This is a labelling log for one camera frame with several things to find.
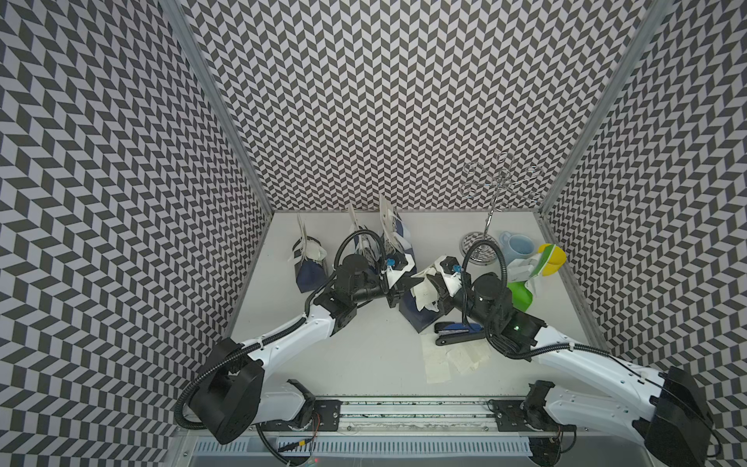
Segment navy tote bag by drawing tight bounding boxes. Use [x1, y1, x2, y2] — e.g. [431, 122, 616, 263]
[398, 274, 445, 333]

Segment blue black stapler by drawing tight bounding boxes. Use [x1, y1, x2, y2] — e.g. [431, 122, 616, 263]
[434, 322, 486, 346]

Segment royal blue tote bag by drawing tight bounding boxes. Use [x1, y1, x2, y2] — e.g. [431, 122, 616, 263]
[379, 195, 416, 260]

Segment navy bag with white handles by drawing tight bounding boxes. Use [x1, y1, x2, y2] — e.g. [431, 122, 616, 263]
[289, 215, 328, 294]

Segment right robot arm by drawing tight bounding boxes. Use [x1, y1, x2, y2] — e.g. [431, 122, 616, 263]
[424, 239, 723, 466]

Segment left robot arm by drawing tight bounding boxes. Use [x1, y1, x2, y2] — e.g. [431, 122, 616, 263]
[173, 229, 418, 445]

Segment light blue ceramic mug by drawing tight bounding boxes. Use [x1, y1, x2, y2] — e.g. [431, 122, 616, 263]
[498, 232, 537, 265]

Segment chrome mug tree stand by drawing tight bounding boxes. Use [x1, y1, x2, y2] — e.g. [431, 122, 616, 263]
[459, 152, 516, 267]

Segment yellow plastic goblet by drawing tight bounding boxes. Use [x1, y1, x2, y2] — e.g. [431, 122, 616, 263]
[538, 243, 567, 276]

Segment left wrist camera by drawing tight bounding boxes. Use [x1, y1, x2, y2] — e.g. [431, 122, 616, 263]
[384, 256, 407, 274]

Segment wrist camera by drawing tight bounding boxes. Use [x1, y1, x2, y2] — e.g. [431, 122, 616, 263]
[440, 256, 462, 277]
[384, 256, 407, 274]

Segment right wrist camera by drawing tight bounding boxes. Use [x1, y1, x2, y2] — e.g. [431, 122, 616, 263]
[440, 256, 462, 277]

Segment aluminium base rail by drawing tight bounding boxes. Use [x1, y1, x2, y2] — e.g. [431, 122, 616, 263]
[256, 397, 578, 466]

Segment aluminium corner post right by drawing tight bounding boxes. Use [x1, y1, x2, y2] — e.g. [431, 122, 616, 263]
[538, 0, 674, 218]

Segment aluminium corner post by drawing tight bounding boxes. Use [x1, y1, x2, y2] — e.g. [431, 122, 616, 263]
[538, 0, 674, 218]
[160, 0, 274, 215]

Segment aluminium corner post left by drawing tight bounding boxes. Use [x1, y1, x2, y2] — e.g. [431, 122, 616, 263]
[160, 0, 274, 215]

